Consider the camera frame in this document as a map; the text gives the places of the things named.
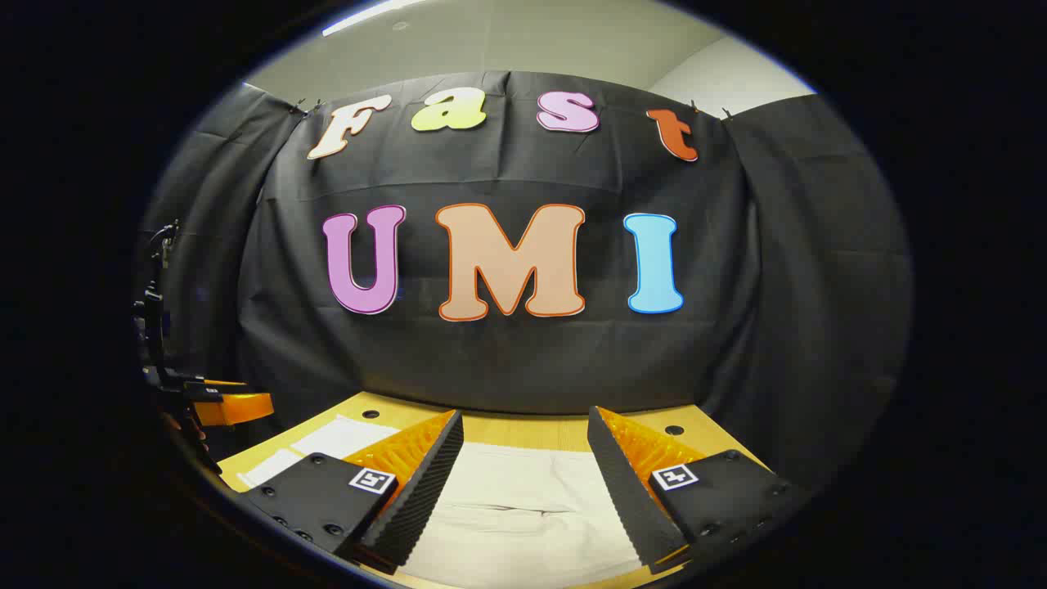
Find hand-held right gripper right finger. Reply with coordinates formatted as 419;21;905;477
586;406;812;575

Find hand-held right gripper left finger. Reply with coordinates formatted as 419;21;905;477
237;411;465;575

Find white jeans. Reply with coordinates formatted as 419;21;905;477
237;416;647;589

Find black backdrop cloth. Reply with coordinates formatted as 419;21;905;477
135;70;915;492

